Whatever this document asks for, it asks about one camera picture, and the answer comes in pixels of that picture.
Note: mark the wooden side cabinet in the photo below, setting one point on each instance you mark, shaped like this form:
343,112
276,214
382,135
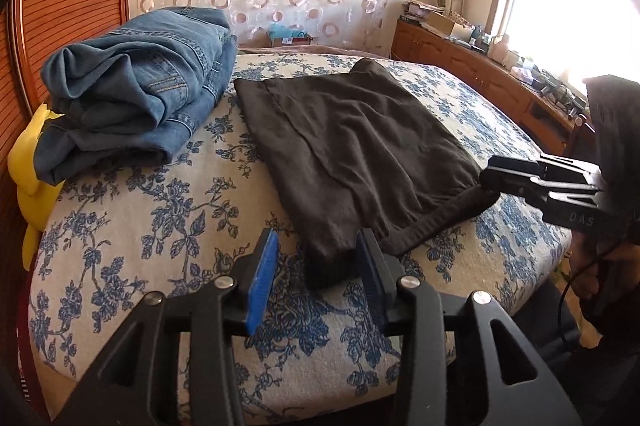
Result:
465,71

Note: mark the yellow plush toy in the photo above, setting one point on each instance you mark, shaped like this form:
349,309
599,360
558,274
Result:
30,166

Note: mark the black pants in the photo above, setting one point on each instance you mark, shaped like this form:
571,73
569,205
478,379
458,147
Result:
360,146

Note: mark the white plastic bottle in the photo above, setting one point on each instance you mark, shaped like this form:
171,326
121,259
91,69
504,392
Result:
501,49

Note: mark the cardboard box with blue bag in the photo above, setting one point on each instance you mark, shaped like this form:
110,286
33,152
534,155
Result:
290,36

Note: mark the folded blue jeans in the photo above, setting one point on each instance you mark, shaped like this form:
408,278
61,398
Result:
135,81

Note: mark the blue floral bed sheet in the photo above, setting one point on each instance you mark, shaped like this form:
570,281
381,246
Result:
150,231

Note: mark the open flat cardboard box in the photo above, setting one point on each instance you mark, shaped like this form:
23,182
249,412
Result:
447,26

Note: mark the person's right hand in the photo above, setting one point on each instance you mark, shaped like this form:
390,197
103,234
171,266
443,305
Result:
587,276

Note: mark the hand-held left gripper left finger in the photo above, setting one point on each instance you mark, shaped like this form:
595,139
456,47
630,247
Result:
262,276

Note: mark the black hand tool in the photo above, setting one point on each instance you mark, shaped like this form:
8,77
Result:
557,94

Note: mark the pile of papers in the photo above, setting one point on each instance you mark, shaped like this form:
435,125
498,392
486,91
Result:
420,11

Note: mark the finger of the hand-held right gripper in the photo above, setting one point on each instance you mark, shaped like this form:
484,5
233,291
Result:
515,186
520,167

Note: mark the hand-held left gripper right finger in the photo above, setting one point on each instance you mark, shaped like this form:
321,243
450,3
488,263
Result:
372,276

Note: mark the white tissue box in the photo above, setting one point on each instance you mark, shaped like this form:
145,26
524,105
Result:
523,74

